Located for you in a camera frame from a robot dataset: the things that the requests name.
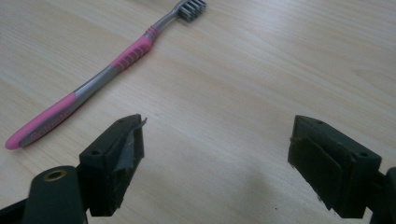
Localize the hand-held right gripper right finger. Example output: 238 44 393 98
287 114 383 219

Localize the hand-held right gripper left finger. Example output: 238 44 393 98
78 114 148 217

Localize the pink and grey toothbrush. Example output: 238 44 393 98
5 0 207 151

